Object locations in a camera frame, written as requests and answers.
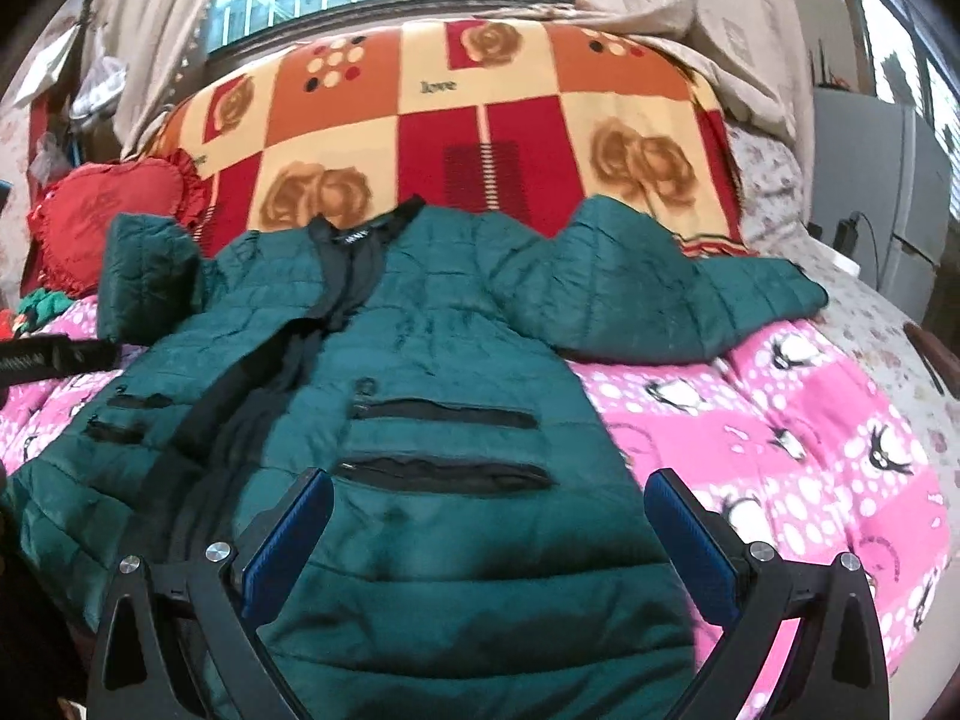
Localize beige curtain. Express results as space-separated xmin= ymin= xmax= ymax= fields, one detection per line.
xmin=574 ymin=0 xmax=814 ymax=146

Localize dark green quilted jacket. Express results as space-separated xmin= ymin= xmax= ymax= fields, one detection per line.
xmin=2 ymin=197 xmax=827 ymax=718

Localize green knitted cloth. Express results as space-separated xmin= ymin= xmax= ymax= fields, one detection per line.
xmin=11 ymin=288 xmax=73 ymax=337

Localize red heart pillow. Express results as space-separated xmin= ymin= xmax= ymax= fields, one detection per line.
xmin=23 ymin=149 xmax=212 ymax=298

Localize orange red rose blanket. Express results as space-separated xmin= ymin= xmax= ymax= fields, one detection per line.
xmin=148 ymin=18 xmax=745 ymax=255

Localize pink penguin blanket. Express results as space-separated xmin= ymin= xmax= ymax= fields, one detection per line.
xmin=3 ymin=294 xmax=949 ymax=718

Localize grey refrigerator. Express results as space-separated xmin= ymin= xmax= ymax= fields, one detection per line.
xmin=812 ymin=88 xmax=952 ymax=322

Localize black charger with cable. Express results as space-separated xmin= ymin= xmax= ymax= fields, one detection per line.
xmin=805 ymin=211 xmax=880 ymax=288

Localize floral bed sheet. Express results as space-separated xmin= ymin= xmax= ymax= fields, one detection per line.
xmin=725 ymin=122 xmax=960 ymax=542

